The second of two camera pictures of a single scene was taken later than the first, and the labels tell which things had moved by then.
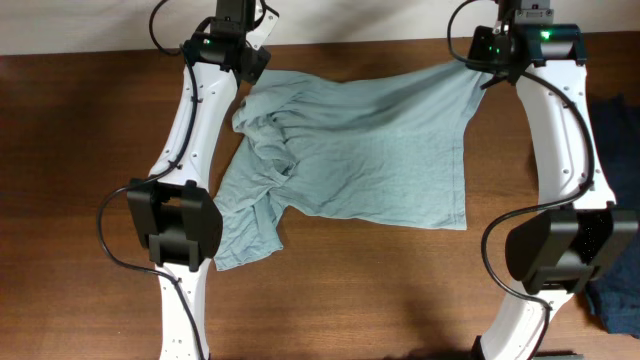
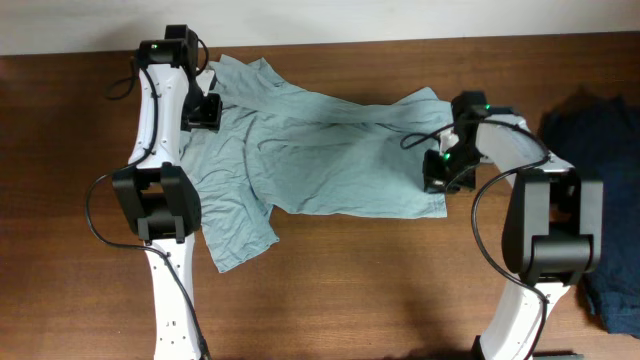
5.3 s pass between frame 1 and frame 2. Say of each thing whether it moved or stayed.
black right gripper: moved
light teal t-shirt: moved
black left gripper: moved
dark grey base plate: stayed
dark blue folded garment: stayed
